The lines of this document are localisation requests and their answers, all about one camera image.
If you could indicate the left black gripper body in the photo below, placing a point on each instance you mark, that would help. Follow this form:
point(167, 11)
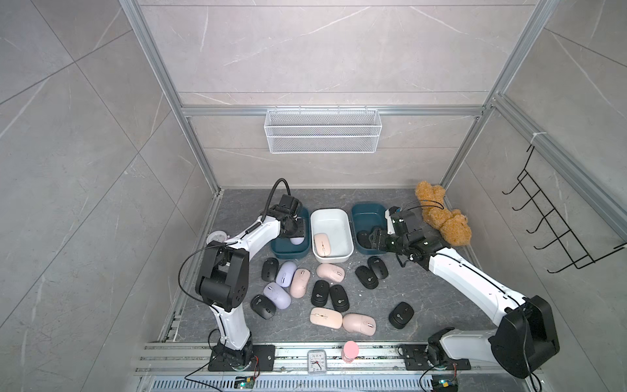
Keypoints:
point(297, 229)

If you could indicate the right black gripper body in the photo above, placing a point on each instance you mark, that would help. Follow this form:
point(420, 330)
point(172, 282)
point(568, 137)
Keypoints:
point(389, 242)

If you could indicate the purple mouse bottom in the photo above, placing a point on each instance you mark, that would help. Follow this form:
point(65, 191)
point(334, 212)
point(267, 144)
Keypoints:
point(297, 240)

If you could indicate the purple mouse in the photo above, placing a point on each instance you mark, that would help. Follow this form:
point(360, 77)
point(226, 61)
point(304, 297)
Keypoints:
point(286, 273)
point(278, 295)
point(297, 240)

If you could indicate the black mouse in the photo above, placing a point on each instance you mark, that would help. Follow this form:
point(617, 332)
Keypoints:
point(263, 307)
point(367, 277)
point(401, 315)
point(378, 267)
point(339, 298)
point(320, 293)
point(270, 269)
point(364, 239)

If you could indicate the pink mouse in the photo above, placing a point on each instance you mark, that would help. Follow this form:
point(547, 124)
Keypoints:
point(299, 283)
point(326, 318)
point(362, 324)
point(322, 244)
point(331, 272)

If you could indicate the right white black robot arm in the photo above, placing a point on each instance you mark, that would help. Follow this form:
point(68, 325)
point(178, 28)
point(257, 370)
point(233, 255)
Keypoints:
point(525, 336)

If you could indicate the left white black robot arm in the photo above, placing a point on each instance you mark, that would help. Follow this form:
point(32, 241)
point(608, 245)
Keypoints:
point(223, 278)

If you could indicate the left teal storage box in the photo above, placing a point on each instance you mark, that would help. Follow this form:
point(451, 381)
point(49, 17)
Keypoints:
point(284, 249)

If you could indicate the teal storage box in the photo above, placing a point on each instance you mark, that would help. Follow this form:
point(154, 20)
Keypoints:
point(368, 216)
point(284, 249)

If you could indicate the right teal storage box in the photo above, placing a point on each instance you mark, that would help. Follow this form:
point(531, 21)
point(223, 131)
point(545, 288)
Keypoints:
point(368, 216)

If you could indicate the white storage box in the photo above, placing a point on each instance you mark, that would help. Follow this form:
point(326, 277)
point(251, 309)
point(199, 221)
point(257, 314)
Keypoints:
point(335, 223)

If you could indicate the brown teddy bear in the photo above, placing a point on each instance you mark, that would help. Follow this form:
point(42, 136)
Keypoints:
point(451, 224)

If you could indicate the purple mouse top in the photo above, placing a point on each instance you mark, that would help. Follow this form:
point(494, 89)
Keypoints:
point(286, 273)

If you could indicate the purple mouse middle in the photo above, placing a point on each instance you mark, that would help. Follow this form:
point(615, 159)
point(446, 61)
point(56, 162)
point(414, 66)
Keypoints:
point(278, 295)

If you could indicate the pink cylinder object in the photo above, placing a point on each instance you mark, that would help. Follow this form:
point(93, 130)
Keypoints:
point(350, 352)

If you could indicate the small white desk clock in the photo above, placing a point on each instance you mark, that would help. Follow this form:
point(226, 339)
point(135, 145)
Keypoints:
point(317, 363)

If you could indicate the white wire mesh basket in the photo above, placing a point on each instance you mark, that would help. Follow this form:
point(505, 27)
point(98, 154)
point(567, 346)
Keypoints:
point(322, 131)

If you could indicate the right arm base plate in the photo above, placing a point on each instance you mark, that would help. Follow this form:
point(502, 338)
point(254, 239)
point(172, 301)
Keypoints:
point(423, 356)

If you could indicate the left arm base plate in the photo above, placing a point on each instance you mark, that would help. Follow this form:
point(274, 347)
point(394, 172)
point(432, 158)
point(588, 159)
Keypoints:
point(262, 359)

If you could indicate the black wall hook rack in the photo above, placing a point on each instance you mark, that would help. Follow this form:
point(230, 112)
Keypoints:
point(579, 257)

